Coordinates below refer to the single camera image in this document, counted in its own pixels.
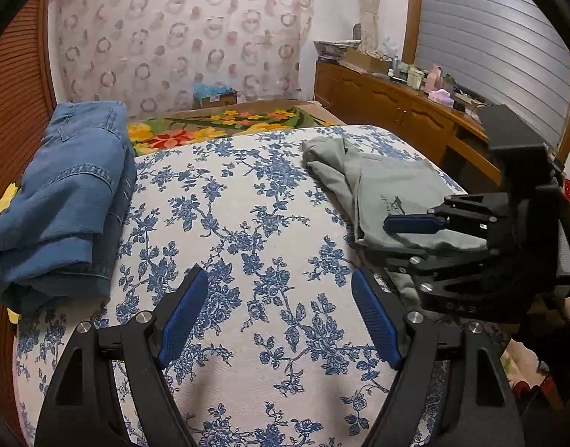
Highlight yellow plush toy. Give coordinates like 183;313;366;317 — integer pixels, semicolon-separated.
0;181;23;327

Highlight brown slatted wooden wardrobe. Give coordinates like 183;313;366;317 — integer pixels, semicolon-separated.
0;0;58;429

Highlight blue floral bedsheet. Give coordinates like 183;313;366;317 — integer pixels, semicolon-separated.
12;125;514;447

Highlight ring-patterned curtain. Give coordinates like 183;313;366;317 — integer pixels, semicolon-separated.
52;0;316;119

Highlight flat brown cardboard box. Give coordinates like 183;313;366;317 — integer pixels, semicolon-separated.
344;49;393;76

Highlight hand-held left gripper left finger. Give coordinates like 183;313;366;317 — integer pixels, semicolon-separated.
33;264;210;447

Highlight colourful flower blanket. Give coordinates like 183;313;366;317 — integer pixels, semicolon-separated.
126;100;347;157

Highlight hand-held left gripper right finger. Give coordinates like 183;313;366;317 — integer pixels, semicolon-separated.
351;267;528;447

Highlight grey window shutter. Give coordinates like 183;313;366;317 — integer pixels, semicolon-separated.
415;0;570;150

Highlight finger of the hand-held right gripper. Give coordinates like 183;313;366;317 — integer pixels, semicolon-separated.
359;241;500;324
382;192;514;244

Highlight wooden sideboard cabinet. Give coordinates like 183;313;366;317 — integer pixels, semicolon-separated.
314;58;506;187

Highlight cardboard box with blue bag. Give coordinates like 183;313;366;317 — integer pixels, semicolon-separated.
193;81;239;109

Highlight grey-green pants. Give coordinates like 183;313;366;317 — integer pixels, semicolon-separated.
301;136;488;309

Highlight folded blue jeans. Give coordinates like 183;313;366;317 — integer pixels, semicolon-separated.
0;101;137;318

